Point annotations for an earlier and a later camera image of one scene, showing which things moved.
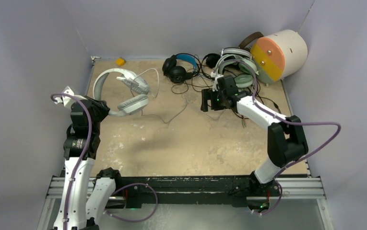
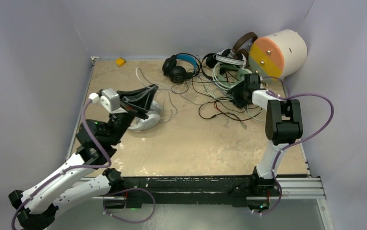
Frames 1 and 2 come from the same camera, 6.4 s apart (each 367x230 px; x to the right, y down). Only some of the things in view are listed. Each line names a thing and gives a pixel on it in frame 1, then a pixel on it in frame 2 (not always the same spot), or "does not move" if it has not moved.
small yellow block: [120, 61] does not move
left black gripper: [100, 106] to [139, 106]
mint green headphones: [247, 68] to [226, 76]
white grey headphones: [129, 105] to [141, 124]
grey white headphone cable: [155, 95] to [168, 91]
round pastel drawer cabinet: [279, 55] does not move
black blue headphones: [177, 74] does not move
